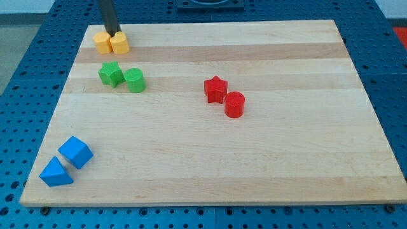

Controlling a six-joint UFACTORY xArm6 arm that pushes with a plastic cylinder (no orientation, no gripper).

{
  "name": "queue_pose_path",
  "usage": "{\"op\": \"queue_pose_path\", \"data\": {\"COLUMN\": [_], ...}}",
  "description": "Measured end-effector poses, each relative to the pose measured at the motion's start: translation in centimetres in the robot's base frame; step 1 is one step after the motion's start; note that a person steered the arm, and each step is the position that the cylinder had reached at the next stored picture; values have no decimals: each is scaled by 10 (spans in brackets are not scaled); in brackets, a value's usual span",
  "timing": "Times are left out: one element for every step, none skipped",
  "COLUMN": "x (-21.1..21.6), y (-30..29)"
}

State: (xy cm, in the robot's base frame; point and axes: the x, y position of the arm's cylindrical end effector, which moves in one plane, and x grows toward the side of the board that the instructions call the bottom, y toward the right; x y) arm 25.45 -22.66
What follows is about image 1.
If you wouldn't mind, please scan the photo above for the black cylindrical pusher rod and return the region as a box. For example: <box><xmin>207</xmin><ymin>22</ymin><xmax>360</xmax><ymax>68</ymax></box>
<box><xmin>97</xmin><ymin>0</ymin><xmax>121</xmax><ymax>37</ymax></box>

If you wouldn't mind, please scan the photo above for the red cylinder block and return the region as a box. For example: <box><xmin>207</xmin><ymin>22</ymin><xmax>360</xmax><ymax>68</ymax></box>
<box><xmin>224</xmin><ymin>92</ymin><xmax>245</xmax><ymax>118</ymax></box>

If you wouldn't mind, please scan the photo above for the yellow block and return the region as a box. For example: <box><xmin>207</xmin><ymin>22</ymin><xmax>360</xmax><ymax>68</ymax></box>
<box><xmin>110</xmin><ymin>31</ymin><xmax>130</xmax><ymax>54</ymax></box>
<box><xmin>92</xmin><ymin>31</ymin><xmax>113</xmax><ymax>54</ymax></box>

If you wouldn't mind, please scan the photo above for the blue cube block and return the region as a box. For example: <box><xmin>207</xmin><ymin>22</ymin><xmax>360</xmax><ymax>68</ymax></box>
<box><xmin>58</xmin><ymin>136</ymin><xmax>93</xmax><ymax>169</ymax></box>

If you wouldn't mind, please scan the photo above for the green star block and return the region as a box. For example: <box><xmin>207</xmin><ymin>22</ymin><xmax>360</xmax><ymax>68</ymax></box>
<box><xmin>98</xmin><ymin>61</ymin><xmax>125</xmax><ymax>88</ymax></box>

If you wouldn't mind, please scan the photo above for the blue triangle block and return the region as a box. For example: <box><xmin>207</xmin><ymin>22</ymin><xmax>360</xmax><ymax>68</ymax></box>
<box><xmin>39</xmin><ymin>156</ymin><xmax>74</xmax><ymax>187</ymax></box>

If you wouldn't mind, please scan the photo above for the yellow block left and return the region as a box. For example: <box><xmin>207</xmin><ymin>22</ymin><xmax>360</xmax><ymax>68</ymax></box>
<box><xmin>92</xmin><ymin>31</ymin><xmax>113</xmax><ymax>54</ymax></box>

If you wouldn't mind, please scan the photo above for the green cylinder block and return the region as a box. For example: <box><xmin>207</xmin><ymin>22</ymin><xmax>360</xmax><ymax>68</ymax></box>
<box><xmin>124</xmin><ymin>68</ymin><xmax>146</xmax><ymax>93</ymax></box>

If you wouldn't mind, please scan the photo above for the wooden board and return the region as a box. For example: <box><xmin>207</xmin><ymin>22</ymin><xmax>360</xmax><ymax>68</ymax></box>
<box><xmin>20</xmin><ymin>20</ymin><xmax>406</xmax><ymax>207</ymax></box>

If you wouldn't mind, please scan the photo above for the yellow block right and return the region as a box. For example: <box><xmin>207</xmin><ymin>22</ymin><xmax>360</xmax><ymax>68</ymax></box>
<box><xmin>110</xmin><ymin>31</ymin><xmax>130</xmax><ymax>54</ymax></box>

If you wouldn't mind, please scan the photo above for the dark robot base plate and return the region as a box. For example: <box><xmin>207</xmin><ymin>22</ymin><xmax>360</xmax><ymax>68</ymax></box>
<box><xmin>176</xmin><ymin>0</ymin><xmax>245</xmax><ymax>12</ymax></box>

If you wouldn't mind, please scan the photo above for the red star block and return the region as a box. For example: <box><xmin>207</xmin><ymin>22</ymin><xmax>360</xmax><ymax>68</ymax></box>
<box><xmin>204</xmin><ymin>76</ymin><xmax>228</xmax><ymax>104</ymax></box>

